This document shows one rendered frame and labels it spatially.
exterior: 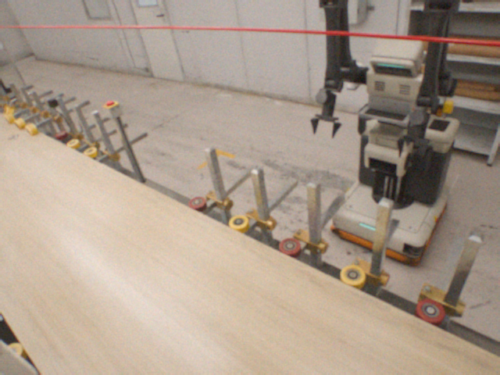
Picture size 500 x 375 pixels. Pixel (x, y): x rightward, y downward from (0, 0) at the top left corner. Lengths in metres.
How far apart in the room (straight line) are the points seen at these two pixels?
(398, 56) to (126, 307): 1.50
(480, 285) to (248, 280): 1.64
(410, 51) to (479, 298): 1.48
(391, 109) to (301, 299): 1.09
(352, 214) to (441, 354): 1.38
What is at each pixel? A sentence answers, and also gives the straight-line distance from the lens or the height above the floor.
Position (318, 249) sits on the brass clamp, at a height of 0.84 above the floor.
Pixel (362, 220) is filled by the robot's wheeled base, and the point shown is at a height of 0.27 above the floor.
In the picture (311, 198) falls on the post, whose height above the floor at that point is 1.08.
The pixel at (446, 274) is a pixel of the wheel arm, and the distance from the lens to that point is 1.33.
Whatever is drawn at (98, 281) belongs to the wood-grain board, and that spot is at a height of 0.90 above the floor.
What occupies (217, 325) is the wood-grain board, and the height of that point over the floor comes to 0.90.
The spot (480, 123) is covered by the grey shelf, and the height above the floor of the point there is 0.16.
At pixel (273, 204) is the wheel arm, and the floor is 0.85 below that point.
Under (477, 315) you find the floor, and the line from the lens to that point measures 2.33.
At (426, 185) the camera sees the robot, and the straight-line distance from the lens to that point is 2.34.
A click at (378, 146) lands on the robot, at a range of 1.98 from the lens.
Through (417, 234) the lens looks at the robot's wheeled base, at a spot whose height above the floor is 0.28.
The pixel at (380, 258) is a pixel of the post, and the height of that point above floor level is 0.92.
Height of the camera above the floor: 1.84
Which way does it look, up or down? 38 degrees down
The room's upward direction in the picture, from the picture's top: 10 degrees counter-clockwise
